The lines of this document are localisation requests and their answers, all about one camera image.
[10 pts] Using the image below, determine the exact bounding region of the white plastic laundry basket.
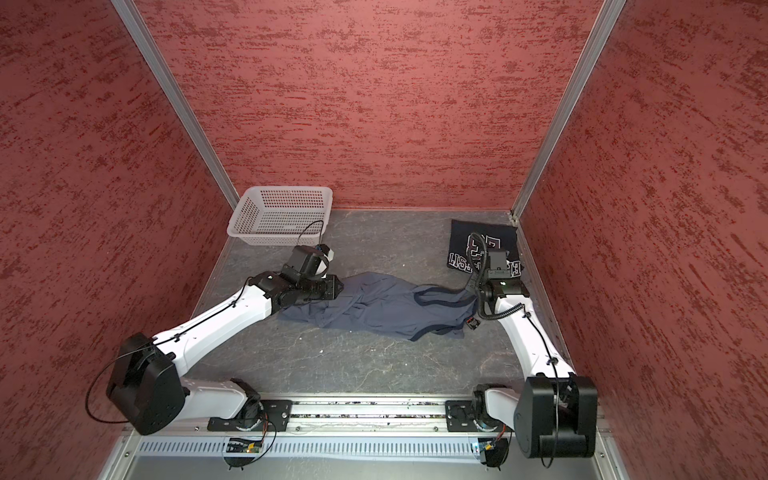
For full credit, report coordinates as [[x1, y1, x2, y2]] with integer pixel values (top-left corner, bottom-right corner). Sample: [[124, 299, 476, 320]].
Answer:
[[227, 186, 333, 247]]

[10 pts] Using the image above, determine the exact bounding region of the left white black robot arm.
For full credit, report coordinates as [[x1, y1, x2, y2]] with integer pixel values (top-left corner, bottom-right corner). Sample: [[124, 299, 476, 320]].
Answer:
[[106, 272, 344, 435]]

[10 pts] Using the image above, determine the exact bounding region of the navy tank top red trim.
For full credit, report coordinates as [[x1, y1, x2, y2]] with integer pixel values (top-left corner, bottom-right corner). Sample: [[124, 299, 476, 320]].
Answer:
[[446, 219, 523, 278]]

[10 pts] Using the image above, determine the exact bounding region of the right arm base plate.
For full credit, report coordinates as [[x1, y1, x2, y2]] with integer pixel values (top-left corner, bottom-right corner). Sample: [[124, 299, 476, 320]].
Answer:
[[444, 400, 503, 434]]

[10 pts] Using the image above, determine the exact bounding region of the left circuit board with wires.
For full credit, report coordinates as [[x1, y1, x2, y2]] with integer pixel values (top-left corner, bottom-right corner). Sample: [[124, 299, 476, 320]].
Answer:
[[223, 438, 264, 470]]

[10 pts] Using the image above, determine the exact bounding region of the aluminium front rail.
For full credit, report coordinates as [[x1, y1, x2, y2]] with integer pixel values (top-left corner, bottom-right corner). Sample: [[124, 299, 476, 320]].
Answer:
[[122, 394, 610, 436]]

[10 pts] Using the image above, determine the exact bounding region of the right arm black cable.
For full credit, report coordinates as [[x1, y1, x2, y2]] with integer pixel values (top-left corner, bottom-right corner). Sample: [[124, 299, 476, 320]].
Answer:
[[467, 232, 526, 322]]

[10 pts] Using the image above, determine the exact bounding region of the corner aluminium profile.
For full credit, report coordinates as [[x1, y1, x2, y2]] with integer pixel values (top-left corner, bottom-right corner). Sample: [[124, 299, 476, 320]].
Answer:
[[110, 0, 240, 210], [510, 0, 626, 227]]

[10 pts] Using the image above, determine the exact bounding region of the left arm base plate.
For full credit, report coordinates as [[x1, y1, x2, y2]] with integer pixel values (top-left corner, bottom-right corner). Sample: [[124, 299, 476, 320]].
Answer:
[[207, 399, 293, 433]]

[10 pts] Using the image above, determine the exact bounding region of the white slotted cable duct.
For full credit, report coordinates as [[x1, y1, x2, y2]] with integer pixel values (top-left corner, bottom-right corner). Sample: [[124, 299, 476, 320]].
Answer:
[[137, 436, 479, 463]]

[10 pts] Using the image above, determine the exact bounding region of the right corner aluminium profile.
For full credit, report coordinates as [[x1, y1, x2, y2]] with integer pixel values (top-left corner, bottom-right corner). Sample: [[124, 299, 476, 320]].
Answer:
[[510, 0, 626, 227]]

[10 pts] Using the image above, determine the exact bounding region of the circuit board with wires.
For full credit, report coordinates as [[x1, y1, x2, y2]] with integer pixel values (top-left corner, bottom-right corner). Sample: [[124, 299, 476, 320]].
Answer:
[[223, 438, 264, 470], [475, 437, 509, 469]]

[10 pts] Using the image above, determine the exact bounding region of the left corner aluminium profile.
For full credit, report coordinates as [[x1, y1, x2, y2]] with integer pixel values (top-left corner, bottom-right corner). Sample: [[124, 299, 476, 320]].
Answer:
[[110, 0, 240, 210]]

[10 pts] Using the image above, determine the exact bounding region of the right circuit board with wires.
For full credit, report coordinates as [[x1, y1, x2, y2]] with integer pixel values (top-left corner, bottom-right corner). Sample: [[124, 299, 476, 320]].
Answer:
[[475, 437, 509, 469]]

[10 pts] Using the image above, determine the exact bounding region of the grey-blue tank top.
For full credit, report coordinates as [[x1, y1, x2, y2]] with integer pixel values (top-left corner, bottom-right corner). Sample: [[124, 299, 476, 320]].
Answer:
[[277, 272, 477, 342]]

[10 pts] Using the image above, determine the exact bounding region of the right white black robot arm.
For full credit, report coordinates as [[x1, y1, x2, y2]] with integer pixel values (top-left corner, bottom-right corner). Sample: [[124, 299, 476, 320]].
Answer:
[[470, 280, 598, 467]]

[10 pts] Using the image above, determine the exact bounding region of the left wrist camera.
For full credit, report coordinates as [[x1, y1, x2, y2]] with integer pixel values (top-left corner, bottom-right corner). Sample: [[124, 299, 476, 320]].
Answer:
[[280, 244, 334, 283]]

